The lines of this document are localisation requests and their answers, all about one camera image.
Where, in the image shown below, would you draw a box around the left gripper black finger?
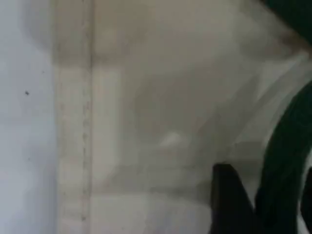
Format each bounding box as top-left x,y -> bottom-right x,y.
211,163 -> 259,234
301,174 -> 312,221

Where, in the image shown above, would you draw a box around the cream canvas bag green handles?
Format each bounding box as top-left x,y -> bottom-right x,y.
52,0 -> 312,234

